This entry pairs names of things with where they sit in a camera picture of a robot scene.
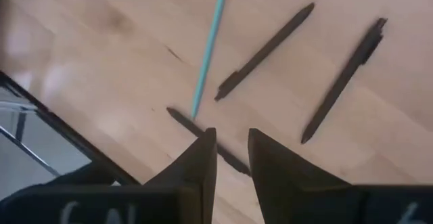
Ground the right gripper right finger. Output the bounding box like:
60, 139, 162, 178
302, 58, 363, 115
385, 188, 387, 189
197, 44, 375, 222
248, 127, 433, 224

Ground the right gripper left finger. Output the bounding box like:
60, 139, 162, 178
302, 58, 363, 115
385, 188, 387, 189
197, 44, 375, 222
0, 127, 218, 224

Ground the black click pen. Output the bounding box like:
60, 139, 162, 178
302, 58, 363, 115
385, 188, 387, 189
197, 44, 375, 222
166, 106, 252, 177
300, 17, 389, 145
214, 1, 316, 102

